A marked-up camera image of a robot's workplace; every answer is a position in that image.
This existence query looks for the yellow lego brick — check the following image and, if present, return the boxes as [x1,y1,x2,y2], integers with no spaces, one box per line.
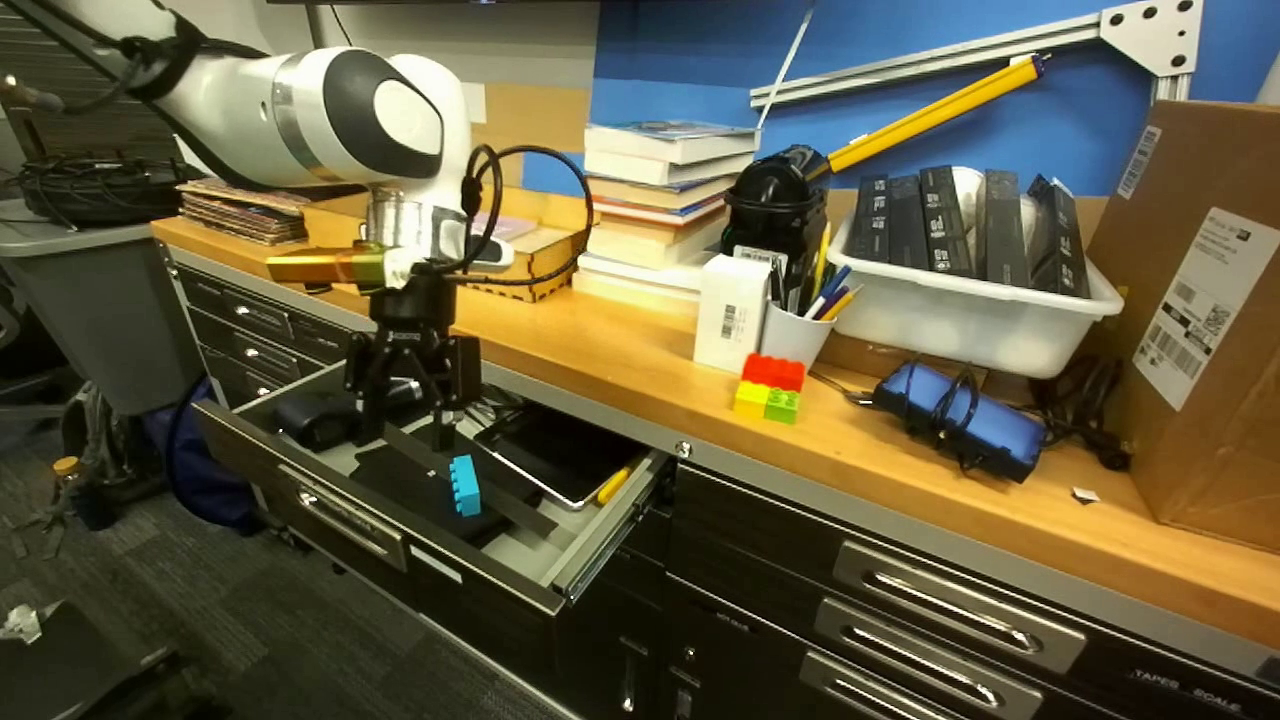
[730,378,772,408]

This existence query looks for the black bag on cart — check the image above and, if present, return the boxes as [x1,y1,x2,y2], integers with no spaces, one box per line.
[15,159,181,228]

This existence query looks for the black cylindrical flashlight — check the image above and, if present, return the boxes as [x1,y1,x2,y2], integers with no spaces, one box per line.
[272,390,358,447]

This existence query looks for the green lego brick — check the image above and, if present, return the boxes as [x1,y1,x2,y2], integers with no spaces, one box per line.
[762,386,800,423]

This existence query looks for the white pen cup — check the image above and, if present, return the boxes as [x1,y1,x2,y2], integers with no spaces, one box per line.
[759,306,831,368]

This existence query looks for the red lego brick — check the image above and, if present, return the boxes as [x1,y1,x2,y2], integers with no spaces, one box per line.
[745,352,809,390]

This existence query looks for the grey metal drawer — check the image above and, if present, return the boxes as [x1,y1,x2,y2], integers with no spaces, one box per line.
[199,365,665,614]

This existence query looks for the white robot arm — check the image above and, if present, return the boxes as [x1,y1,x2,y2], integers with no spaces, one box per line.
[35,0,475,436]

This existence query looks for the black boxes in bin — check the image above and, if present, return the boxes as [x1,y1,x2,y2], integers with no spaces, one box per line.
[844,164,1093,295]

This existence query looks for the stack of brown notebooks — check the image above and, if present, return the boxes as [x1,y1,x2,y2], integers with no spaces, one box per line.
[181,180,308,242]

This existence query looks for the stack of books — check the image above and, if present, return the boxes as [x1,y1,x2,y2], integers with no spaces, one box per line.
[572,118,754,314]

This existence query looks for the white plastic bin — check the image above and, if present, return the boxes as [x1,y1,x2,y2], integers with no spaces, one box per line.
[828,218,1122,378]

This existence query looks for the yellow long bar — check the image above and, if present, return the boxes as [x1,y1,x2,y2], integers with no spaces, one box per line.
[828,55,1040,172]

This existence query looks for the closed black drawer lower right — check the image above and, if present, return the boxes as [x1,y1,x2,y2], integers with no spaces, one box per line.
[813,592,1048,720]

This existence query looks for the blue lego brick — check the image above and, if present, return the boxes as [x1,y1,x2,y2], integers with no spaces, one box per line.
[449,454,482,518]

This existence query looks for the closed black drawer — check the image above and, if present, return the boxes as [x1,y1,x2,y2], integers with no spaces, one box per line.
[831,538,1088,675]
[813,592,1048,720]

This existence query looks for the black tape dispenser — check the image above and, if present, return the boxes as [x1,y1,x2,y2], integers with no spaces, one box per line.
[718,144,831,265]

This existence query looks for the wooden box with label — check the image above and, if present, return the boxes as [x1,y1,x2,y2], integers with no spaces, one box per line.
[302,189,586,303]

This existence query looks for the black flat case in drawer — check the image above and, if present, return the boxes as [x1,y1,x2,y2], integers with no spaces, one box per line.
[352,440,551,543]

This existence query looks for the closed black drawer upper right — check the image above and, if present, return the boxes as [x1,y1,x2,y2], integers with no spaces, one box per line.
[831,538,1088,675]

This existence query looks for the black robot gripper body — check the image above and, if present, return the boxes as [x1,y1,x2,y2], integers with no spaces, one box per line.
[368,265,456,352]

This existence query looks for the large cardboard box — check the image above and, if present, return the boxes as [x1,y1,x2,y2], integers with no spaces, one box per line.
[1088,101,1280,550]

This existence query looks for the grey cart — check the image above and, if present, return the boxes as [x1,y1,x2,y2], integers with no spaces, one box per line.
[0,223,203,415]

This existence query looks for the white small box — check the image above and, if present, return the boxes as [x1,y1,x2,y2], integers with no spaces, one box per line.
[690,257,772,371]

